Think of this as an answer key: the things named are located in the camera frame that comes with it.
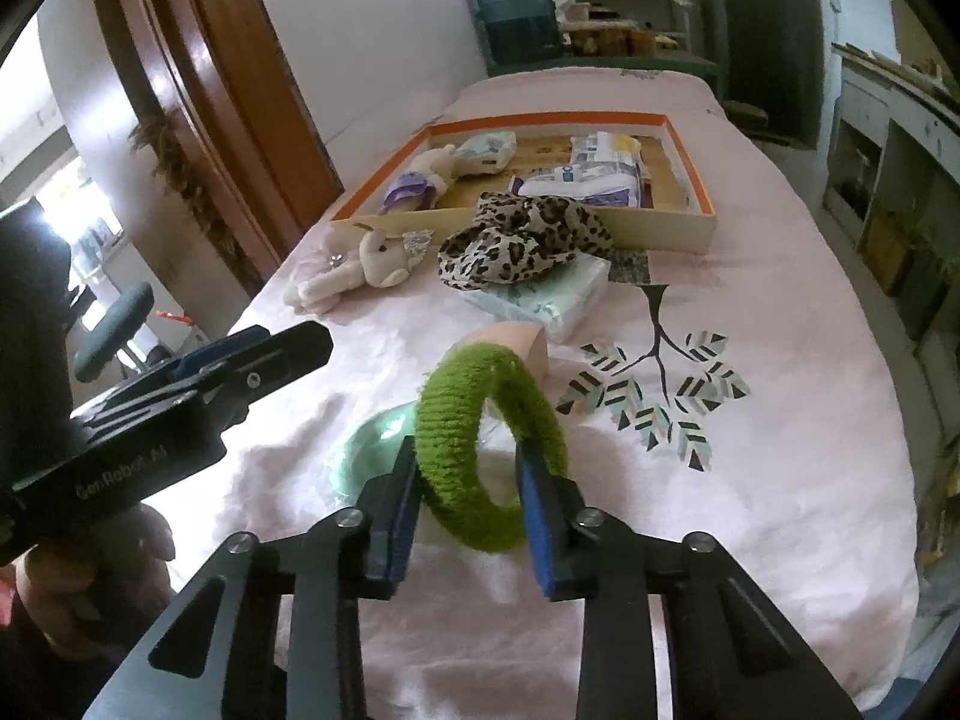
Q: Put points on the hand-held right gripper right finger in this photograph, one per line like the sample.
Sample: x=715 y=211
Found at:
x=536 y=532

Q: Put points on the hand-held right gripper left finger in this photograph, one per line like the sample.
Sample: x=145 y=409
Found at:
x=401 y=510

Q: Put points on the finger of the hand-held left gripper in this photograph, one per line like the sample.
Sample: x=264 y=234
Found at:
x=277 y=360
x=217 y=351

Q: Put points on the cream teddy bear plush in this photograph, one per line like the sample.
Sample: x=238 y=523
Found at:
x=382 y=259

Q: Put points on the mint green tissue pack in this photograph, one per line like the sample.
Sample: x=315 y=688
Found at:
x=547 y=296

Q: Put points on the cream plush toy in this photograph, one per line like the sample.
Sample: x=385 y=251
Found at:
x=435 y=165

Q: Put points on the leopard print cloth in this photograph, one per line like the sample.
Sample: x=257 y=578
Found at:
x=517 y=240

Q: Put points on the white floral tissue pack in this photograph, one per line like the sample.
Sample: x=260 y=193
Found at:
x=487 y=150

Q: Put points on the orange-rimmed cardboard box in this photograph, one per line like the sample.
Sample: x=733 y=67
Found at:
x=660 y=232

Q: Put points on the blue and white packet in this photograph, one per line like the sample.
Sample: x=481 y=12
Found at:
x=570 y=180

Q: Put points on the yellow and white packet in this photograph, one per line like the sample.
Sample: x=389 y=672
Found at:
x=607 y=146

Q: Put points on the person's left hand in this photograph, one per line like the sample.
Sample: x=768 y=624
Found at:
x=97 y=577

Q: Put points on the green stool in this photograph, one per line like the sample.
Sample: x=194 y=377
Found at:
x=112 y=330

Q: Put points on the dried brown garland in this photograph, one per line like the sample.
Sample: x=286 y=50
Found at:
x=187 y=187

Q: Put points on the blue water jug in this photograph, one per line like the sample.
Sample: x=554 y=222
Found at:
x=514 y=15

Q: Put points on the round stool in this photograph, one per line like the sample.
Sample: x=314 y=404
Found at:
x=746 y=116

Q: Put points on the grey kitchen counter cabinet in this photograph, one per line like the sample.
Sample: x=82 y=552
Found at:
x=900 y=135

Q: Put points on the dark refrigerator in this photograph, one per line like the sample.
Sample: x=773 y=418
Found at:
x=765 y=30

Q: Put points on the brown wooden door frame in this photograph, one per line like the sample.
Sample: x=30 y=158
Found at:
x=225 y=90

